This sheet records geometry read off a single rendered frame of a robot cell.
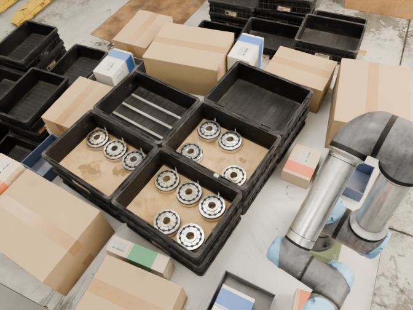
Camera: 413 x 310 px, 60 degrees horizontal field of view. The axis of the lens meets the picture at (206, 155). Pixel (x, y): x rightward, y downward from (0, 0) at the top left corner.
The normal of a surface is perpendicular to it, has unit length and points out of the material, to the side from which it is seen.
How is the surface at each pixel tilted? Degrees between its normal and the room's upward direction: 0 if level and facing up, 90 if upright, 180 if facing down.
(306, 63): 0
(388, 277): 0
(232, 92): 0
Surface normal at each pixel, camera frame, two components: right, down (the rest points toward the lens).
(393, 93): -0.07, -0.57
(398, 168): -0.73, 0.55
